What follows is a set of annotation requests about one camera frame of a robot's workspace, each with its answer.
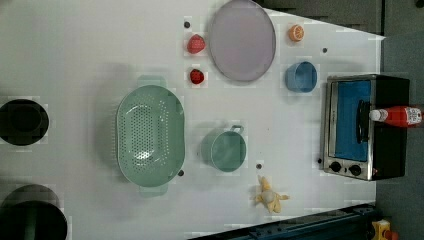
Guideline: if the red ketchup bottle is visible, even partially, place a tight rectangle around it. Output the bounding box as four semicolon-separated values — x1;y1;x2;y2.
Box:
369;106;423;128

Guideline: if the black robot base upper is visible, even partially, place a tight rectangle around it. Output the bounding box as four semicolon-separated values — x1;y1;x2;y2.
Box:
0;99;49;146

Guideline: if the black robot base lower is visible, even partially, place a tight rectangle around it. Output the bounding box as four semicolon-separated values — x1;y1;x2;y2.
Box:
0;184;68;240

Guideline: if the silver black toaster oven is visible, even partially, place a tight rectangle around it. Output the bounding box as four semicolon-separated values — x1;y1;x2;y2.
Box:
322;74;410;181

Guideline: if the dark red toy strawberry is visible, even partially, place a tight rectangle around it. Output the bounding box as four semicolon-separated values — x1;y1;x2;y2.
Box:
190;69;204;84

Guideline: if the green oval colander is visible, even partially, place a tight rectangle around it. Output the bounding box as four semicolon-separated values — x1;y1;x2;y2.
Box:
115;75;185;198

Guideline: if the light red toy strawberry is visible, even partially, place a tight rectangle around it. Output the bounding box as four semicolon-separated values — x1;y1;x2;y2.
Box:
187;34;206;54

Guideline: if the round lilac plate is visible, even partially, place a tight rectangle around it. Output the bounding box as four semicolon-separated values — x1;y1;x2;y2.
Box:
208;0;276;81

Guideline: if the blue cup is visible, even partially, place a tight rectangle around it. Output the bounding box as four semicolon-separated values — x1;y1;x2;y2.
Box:
285;61;318;93

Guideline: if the peeled toy banana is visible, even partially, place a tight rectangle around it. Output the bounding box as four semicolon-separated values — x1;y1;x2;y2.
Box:
251;175;290;213

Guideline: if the orange slice toy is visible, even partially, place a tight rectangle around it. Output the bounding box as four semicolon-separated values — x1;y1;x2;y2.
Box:
288;25;304;42

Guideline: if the yellow orange clamp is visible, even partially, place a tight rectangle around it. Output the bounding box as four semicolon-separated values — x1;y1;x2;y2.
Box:
372;220;399;240

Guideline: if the green mug with handle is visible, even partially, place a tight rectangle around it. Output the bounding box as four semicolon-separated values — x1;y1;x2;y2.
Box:
200;125;247;173

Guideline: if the blue metal frame rail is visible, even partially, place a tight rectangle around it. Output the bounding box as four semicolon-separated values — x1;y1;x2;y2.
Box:
191;204;382;240

